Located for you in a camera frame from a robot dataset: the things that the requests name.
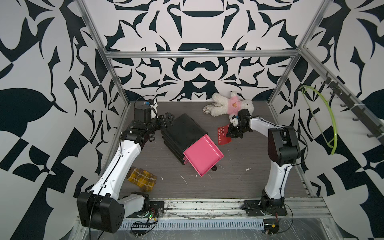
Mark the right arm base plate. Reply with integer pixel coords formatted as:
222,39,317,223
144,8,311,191
241,199,288,217

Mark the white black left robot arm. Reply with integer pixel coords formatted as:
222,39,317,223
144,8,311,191
77,113,174,233

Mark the black drawer cabinet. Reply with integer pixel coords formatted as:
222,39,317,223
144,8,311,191
161,114,208,165

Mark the pink drawer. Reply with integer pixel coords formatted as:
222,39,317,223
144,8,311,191
183,134,224,177

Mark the black connector left front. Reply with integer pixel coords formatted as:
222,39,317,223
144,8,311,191
131,218,158,237

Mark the black connector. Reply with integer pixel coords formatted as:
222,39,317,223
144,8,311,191
131,218,158,237
263,219,280,236

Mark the aluminium frame post right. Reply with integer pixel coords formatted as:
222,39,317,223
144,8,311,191
268,0,333,105

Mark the red postcard with text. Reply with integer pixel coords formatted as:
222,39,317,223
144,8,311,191
217,125,232,145

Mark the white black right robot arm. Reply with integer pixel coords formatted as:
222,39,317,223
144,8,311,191
226,110,301,210

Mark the yellow plaid cloth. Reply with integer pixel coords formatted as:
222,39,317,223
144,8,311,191
127,167,158,192

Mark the black hook rail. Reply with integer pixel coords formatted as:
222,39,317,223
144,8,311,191
322,72,384,145

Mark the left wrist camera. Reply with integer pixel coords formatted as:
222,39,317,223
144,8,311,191
134,100,158,123

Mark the white teddy bear pink shirt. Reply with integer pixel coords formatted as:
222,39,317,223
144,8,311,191
210,92,255,117

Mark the aluminium frame post left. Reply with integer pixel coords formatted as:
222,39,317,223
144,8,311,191
75,0,130,106

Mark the black connector right front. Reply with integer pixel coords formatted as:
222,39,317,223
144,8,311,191
263,219,280,236

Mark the aluminium front rail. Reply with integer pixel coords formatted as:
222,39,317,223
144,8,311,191
76,197,332,221

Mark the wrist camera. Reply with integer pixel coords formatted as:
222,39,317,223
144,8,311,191
134,100,158,123
229,115,239,127

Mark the green wire hanger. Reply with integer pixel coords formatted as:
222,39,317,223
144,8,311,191
299,85,339,156

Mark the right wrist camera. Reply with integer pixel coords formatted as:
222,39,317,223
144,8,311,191
229,115,239,127

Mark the aluminium frame post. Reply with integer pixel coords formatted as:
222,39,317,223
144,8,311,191
75,0,130,106
268,0,333,105

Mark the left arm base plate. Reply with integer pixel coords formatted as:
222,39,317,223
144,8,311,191
128,201,165,218

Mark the aluminium frame back crossbar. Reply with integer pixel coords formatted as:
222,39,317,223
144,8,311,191
106,50,295,59

